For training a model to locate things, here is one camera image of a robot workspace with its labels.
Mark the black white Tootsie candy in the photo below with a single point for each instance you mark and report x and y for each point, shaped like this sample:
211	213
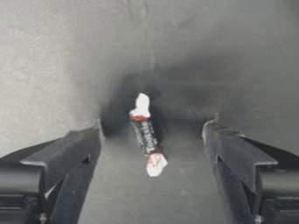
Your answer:
145	137

